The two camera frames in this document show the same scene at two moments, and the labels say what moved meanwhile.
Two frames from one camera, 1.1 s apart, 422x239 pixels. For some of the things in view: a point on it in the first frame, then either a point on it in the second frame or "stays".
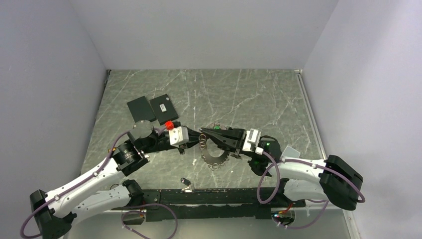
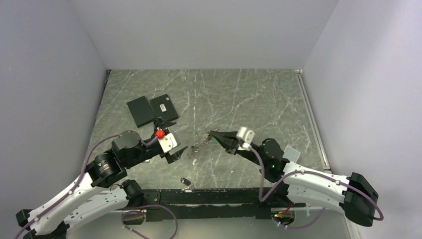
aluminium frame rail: x=313 y=111 stays
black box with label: x=163 y=109 stays
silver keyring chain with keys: x=214 y=163 to x=196 y=149
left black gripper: x=193 y=140 to x=158 y=123
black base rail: x=172 y=204 stays
